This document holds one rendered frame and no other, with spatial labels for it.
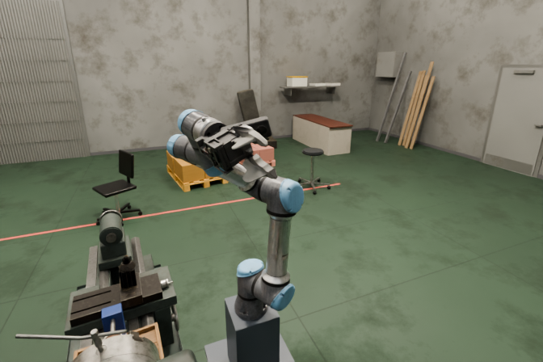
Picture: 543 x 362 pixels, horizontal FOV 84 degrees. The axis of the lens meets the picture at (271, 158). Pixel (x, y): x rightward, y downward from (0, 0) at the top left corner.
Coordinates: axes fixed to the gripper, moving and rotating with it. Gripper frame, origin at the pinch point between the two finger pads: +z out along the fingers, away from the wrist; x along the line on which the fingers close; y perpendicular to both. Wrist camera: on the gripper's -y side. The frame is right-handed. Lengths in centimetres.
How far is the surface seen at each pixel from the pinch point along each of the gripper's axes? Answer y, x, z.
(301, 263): -82, -261, -147
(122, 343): 53, -64, -44
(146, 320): 52, -109, -85
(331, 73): -639, -321, -617
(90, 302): 70, -92, -104
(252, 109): -345, -308, -639
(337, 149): -424, -408, -418
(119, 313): 55, -80, -72
